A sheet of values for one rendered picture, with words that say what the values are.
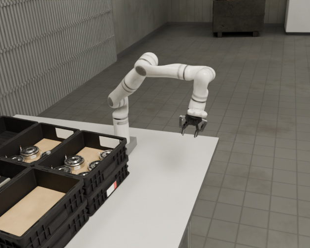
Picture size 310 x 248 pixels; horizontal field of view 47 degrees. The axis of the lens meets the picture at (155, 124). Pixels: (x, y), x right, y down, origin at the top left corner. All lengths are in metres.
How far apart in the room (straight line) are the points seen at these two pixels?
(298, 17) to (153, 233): 7.18
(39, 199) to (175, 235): 0.64
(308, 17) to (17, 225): 7.53
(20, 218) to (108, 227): 0.38
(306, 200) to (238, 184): 0.54
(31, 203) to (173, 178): 0.74
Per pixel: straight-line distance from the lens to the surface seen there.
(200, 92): 1.62
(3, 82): 4.26
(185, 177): 1.98
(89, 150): 2.04
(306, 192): 3.20
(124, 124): 2.14
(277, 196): 3.09
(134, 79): 1.87
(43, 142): 2.22
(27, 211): 1.70
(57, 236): 1.60
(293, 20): 8.39
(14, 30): 4.39
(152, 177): 1.99
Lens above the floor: 1.83
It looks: 26 degrees down
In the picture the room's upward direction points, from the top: 3 degrees counter-clockwise
